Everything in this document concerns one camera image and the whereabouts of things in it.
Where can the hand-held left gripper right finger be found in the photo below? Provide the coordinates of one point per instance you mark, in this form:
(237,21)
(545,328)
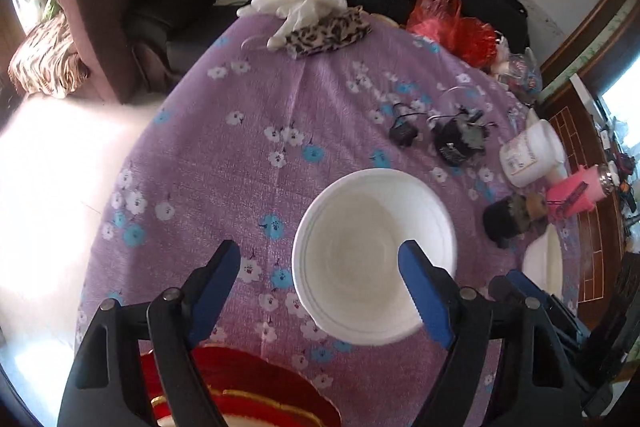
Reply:
(425,297)

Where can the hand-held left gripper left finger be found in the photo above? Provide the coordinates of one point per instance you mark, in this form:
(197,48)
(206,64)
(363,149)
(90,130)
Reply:
(212,297)

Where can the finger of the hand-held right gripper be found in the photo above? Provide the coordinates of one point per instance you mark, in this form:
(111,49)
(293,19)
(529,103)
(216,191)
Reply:
(567,322)
(525,284)

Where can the red ribbed flower-print plate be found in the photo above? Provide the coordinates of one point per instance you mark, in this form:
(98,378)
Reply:
(240,372)

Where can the large white paper bowl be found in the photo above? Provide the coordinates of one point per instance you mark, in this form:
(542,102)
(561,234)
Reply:
(360,232)

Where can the black jar with wooden cap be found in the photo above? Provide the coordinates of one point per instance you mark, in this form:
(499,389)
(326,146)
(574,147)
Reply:
(510,219)

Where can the wooden cabinet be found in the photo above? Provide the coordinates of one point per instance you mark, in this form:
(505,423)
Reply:
(595,227)

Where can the glass bottle with pink sleeve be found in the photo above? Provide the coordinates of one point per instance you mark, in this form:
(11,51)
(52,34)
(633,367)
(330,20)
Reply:
(575,192)

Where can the purple floral tablecloth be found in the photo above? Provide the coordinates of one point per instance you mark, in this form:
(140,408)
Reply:
(210,167)

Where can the white plastic jar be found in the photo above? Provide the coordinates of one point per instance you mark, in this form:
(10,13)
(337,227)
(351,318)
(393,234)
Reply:
(530,152)

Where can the black cylindrical motor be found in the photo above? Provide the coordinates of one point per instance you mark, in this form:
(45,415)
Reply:
(457,137)

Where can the small black power adapter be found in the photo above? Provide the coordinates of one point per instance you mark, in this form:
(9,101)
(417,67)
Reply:
(404,129)

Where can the clear plastic bag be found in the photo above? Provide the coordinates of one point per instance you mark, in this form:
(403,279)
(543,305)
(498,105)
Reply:
(520,74)

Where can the red plastic bag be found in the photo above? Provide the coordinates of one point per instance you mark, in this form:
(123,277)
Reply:
(445,24)

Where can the leopard print cloth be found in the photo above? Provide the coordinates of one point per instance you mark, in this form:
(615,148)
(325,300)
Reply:
(330,32)

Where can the brown armchair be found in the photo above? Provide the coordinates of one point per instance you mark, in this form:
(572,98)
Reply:
(90,32)

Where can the striped brown cushion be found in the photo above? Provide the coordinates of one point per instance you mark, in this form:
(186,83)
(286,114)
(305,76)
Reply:
(45,57)

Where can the white gloves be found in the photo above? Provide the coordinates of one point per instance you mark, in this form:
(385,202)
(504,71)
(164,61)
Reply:
(300,4)

